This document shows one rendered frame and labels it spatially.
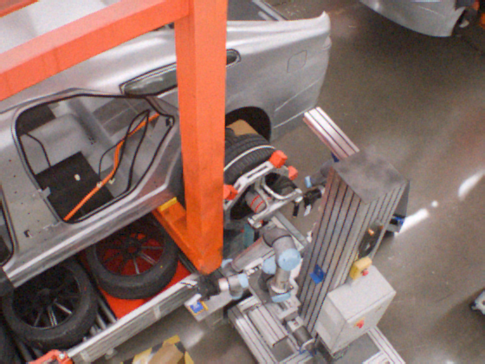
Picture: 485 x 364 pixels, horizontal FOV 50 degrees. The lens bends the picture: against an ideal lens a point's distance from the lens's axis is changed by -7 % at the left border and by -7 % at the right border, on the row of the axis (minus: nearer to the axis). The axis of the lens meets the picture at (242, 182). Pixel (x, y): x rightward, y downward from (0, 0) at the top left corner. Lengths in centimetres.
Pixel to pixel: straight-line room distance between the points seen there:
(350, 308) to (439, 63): 413
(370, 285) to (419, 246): 179
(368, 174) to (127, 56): 147
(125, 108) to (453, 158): 317
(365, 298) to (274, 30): 174
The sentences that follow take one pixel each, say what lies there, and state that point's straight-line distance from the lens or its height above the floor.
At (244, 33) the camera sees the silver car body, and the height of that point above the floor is 179.
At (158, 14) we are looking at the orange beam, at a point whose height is 268.
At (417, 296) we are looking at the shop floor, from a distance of 457.
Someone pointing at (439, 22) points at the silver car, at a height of 95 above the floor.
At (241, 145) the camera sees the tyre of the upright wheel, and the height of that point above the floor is 118.
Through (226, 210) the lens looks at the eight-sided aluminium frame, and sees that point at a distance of 355.
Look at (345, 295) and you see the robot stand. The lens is 302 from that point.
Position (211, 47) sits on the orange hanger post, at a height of 243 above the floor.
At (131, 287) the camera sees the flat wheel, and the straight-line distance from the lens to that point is 384.
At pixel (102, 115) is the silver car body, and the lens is 409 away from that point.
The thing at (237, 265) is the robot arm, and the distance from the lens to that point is 306.
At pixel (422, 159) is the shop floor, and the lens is 542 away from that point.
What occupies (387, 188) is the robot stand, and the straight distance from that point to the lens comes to 243.
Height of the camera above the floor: 389
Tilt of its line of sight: 53 degrees down
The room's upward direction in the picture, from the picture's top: 4 degrees clockwise
